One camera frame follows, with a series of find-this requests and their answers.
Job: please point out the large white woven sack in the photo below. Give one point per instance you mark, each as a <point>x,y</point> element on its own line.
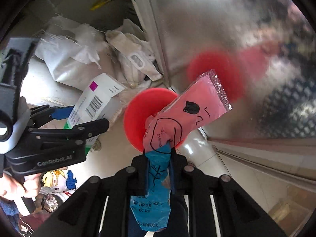
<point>74,53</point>

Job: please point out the blue jeans legs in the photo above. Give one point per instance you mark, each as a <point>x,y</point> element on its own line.
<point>169,218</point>

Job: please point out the person's left hand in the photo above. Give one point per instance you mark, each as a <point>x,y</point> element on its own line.
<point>12,189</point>

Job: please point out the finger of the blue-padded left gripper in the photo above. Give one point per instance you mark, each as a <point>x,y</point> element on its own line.
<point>89,129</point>
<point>60,113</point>

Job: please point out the red trash bin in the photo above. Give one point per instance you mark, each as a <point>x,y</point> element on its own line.
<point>143,108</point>

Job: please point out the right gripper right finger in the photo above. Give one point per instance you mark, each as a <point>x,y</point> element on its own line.
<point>177,173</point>

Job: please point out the white wet-wipes bag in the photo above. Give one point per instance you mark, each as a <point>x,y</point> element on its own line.
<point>134,53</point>

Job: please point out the blue pink snack wrapper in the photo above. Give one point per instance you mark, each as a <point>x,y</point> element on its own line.
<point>173,124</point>

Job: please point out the green white cardboard box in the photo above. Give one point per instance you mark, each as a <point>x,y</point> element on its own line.
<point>99,100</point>

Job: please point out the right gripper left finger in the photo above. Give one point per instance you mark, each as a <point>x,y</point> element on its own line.
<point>140,177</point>

